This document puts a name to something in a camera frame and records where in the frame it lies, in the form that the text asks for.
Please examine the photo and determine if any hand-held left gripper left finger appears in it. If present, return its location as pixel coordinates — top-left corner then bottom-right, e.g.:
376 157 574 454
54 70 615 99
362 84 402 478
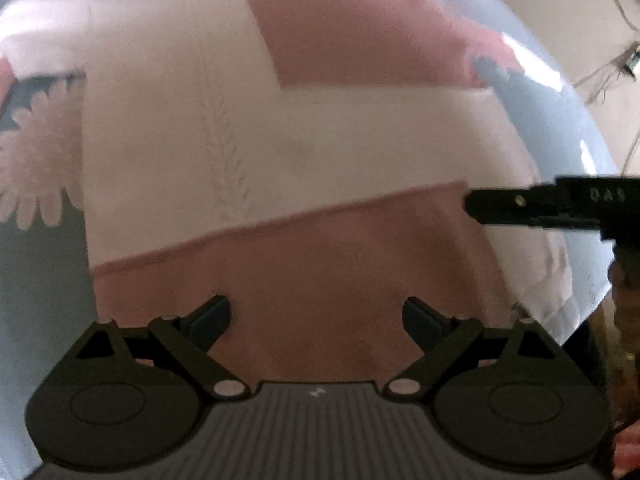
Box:
75 295 251 401

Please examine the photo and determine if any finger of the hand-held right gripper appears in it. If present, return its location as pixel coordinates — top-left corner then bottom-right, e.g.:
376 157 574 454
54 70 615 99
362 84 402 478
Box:
465 185 571 217
477 212 601 232

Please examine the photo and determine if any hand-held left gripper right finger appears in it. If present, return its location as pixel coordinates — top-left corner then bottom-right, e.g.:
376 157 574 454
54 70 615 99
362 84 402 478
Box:
382 296 557 401

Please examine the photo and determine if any pink and white sweater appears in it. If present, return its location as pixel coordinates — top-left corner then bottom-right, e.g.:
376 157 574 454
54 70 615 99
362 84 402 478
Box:
0 0 573 383

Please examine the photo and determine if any person's right hand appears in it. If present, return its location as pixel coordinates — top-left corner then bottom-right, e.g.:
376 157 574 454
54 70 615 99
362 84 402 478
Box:
607 259 640 356

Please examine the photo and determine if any blue floral bed sheet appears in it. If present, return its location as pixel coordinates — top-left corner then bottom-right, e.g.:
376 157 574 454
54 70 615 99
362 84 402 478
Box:
0 0 621 461

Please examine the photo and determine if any black cable with plug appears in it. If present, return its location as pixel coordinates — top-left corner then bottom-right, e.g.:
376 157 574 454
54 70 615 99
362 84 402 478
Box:
570 0 640 106

